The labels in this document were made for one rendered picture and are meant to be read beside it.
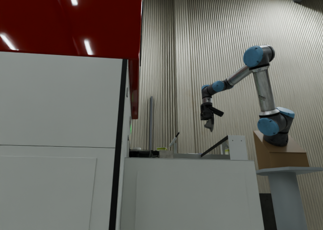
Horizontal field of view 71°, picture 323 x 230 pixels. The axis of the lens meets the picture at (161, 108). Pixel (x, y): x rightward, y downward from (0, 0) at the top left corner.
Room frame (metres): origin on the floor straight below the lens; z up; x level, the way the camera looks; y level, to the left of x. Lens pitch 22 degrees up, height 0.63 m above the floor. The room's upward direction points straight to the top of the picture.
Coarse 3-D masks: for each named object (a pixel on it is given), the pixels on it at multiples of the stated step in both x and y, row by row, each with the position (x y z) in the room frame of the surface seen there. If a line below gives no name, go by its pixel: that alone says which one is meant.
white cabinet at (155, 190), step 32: (128, 160) 1.06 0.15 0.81; (160, 160) 1.07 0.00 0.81; (192, 160) 1.09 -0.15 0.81; (224, 160) 1.10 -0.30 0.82; (128, 192) 1.06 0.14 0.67; (160, 192) 1.07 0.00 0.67; (192, 192) 1.08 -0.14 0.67; (224, 192) 1.10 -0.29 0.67; (256, 192) 1.12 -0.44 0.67; (128, 224) 1.06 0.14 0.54; (160, 224) 1.07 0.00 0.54; (192, 224) 1.08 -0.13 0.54; (224, 224) 1.10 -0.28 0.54; (256, 224) 1.11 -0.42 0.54
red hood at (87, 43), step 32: (0, 0) 0.79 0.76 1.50; (32, 0) 0.81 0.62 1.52; (64, 0) 0.82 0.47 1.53; (96, 0) 0.84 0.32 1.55; (128, 0) 0.85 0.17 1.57; (0, 32) 0.80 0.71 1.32; (32, 32) 0.81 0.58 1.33; (64, 32) 0.83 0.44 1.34; (96, 32) 0.84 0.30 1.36; (128, 32) 0.85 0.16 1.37
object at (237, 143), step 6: (228, 138) 1.17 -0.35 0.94; (234, 138) 1.17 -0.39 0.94; (240, 138) 1.17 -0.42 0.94; (234, 144) 1.17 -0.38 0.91; (240, 144) 1.17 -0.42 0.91; (234, 150) 1.17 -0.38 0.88; (240, 150) 1.17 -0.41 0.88; (246, 150) 1.18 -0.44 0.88; (234, 156) 1.17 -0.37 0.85; (240, 156) 1.17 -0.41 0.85; (246, 156) 1.18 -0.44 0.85
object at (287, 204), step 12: (276, 168) 1.38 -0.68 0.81; (288, 168) 1.33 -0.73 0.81; (300, 168) 1.34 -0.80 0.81; (312, 168) 1.34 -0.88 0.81; (276, 180) 1.45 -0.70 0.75; (288, 180) 1.41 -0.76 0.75; (276, 192) 1.46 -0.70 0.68; (288, 192) 1.42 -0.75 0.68; (276, 204) 1.47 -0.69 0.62; (288, 204) 1.42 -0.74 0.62; (300, 204) 1.43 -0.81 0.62; (276, 216) 1.49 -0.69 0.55; (288, 216) 1.43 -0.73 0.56; (300, 216) 1.42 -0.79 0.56; (288, 228) 1.43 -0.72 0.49; (300, 228) 1.41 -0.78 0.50
